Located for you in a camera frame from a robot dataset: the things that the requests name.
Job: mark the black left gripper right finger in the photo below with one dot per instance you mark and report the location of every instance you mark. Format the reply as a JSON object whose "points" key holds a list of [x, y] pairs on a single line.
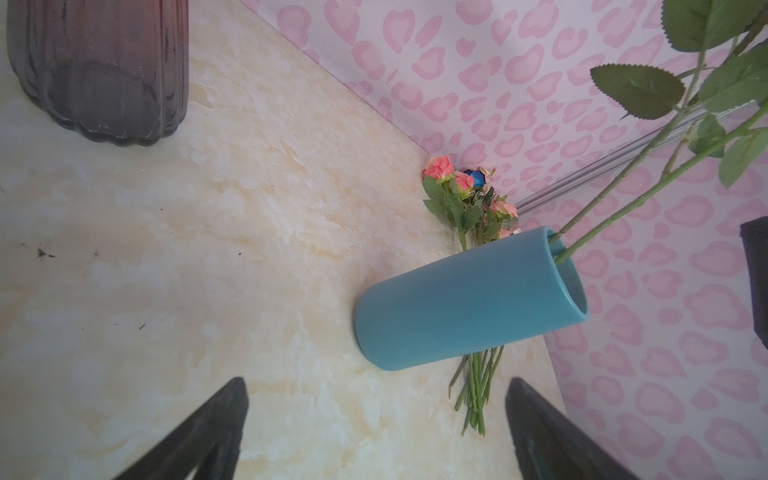
{"points": [[549, 446]]}

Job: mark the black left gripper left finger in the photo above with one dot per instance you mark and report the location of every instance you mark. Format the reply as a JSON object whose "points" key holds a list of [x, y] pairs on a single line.
{"points": [[206, 445]]}

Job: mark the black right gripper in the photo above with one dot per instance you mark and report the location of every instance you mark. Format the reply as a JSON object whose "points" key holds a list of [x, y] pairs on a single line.
{"points": [[754, 239]]}

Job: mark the teal ceramic vase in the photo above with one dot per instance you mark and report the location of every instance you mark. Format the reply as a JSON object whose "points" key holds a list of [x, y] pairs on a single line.
{"points": [[508, 290]]}

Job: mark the magenta artificial rose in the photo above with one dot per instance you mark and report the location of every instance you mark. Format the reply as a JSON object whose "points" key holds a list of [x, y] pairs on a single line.
{"points": [[710, 30]]}

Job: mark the bunch of artificial flowers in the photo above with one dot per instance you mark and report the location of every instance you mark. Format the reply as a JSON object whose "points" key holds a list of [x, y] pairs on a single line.
{"points": [[466, 200]]}

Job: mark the red ribbed glass vase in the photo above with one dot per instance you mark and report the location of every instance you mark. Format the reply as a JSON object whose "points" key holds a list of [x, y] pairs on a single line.
{"points": [[113, 71]]}

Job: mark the aluminium frame right corner post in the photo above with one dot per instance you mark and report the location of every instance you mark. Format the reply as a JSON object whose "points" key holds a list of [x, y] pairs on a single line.
{"points": [[613, 162]]}

